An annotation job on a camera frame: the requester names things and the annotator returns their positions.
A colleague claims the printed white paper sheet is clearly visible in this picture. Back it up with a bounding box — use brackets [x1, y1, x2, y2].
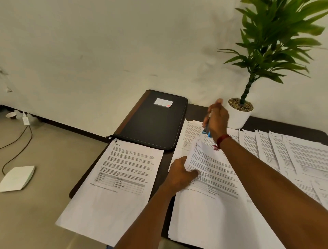
[168, 138, 283, 249]

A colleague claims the flat white floor device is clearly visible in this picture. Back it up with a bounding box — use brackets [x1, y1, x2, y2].
[0, 165, 35, 193]

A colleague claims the row of printed paper pages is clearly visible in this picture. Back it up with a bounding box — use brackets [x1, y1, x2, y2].
[168, 119, 328, 214]

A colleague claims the person's left hand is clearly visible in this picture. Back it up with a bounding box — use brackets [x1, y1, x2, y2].
[162, 156, 200, 192]

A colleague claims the small blue stapler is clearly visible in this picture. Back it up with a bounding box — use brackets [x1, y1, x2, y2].
[202, 116, 213, 138]

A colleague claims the clipped printed paper document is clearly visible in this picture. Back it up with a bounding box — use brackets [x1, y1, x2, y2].
[56, 139, 164, 247]

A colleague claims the dark floor cable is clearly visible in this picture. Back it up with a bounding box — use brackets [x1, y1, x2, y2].
[0, 125, 33, 176]

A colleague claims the person's left forearm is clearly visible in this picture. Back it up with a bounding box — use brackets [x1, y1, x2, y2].
[114, 183, 196, 249]

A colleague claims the person's right hand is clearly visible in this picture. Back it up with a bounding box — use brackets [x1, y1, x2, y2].
[202, 99, 230, 144]

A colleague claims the red thread wrist bracelet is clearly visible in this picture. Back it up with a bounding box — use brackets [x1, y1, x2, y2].
[213, 134, 233, 151]

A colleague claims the white round plant pot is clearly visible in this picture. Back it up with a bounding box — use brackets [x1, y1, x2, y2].
[227, 98, 255, 130]

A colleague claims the person's right forearm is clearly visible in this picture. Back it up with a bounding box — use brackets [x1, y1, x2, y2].
[219, 137, 328, 249]

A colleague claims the white folder label card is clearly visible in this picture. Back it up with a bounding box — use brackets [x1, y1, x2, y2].
[154, 98, 174, 108]

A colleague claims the black zip document folder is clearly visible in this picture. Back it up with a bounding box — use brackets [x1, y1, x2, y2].
[106, 89, 189, 151]

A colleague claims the green artificial leafy plant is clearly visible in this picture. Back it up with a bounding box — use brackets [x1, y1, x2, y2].
[217, 0, 328, 106]

